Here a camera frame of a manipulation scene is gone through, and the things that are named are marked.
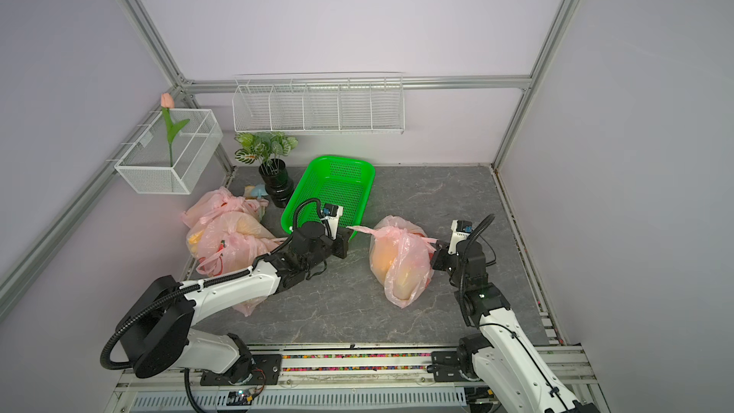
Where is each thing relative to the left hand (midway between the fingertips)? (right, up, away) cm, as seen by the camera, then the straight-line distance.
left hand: (352, 230), depth 83 cm
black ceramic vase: (-28, +13, +19) cm, 37 cm away
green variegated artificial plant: (-29, +26, +9) cm, 40 cm away
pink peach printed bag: (-34, -6, -6) cm, 35 cm away
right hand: (+26, -3, -1) cm, 26 cm away
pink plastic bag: (-41, +6, +3) cm, 42 cm away
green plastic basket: (-9, +16, +32) cm, 37 cm away
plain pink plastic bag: (+14, -7, -6) cm, 17 cm away
